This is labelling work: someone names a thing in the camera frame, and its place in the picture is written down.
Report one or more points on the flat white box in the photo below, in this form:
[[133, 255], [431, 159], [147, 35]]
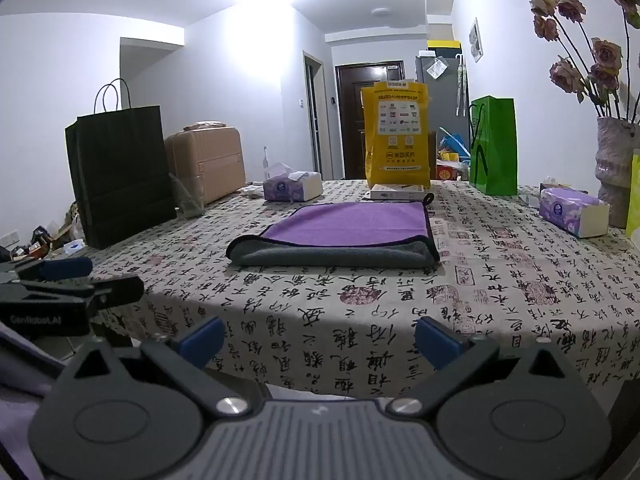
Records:
[[397, 193]]

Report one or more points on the purple cloth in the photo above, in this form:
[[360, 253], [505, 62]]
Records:
[[20, 385]]

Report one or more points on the beige suitcase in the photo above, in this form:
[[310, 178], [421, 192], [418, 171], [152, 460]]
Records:
[[207, 162]]

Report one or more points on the yellow and black box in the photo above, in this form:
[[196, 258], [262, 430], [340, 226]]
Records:
[[443, 45]]

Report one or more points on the dried pink roses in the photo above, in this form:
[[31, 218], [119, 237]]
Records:
[[580, 55]]

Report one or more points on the dark brown door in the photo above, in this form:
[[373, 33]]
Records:
[[357, 115]]

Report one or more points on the grey textured vase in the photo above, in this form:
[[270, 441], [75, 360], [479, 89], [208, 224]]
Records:
[[617, 160]]

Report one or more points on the folded umbrella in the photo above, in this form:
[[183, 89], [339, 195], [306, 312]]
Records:
[[458, 87]]

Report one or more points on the round ceiling lamp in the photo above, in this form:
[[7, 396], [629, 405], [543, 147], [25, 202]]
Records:
[[381, 12]]

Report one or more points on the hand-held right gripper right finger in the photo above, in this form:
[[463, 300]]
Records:
[[441, 340]]

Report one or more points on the framed wall picture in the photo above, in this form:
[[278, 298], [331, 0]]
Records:
[[476, 40]]

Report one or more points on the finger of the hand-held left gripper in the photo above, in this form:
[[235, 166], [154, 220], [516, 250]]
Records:
[[117, 291], [65, 267]]

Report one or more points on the calligraphy printed tablecloth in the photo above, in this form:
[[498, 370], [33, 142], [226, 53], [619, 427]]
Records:
[[450, 285]]

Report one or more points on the clear glass container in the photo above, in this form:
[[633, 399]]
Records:
[[186, 200]]

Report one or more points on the purple tissue pack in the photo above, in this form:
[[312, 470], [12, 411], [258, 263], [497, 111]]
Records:
[[572, 210], [295, 186]]

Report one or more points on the green paper bag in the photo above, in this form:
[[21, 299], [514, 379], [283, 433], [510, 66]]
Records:
[[495, 145]]

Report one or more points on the yellow-green bag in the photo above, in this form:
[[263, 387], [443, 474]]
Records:
[[634, 195]]

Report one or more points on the yellow printed bag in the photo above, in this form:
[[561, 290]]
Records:
[[397, 135]]

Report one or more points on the black paper bag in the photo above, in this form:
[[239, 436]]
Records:
[[122, 175]]

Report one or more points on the grey refrigerator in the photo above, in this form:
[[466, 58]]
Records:
[[442, 90]]

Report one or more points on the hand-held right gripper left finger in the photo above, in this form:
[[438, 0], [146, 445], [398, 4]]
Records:
[[202, 336]]

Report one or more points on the purple and grey towel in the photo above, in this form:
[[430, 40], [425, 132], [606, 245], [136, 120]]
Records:
[[345, 227]]

